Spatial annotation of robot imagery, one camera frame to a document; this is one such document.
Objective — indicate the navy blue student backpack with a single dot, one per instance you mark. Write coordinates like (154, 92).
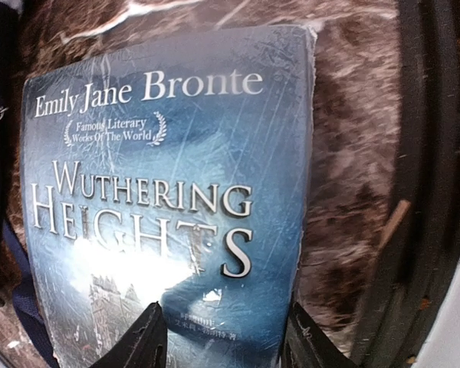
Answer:
(0, 172)

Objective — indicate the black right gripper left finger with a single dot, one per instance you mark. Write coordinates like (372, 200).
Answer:
(144, 344)

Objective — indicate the dark blue hardcover book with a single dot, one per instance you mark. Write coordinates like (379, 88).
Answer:
(173, 171)

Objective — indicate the black front table rail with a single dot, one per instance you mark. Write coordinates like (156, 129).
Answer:
(416, 266)

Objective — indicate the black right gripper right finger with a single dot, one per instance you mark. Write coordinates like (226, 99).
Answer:
(306, 345)

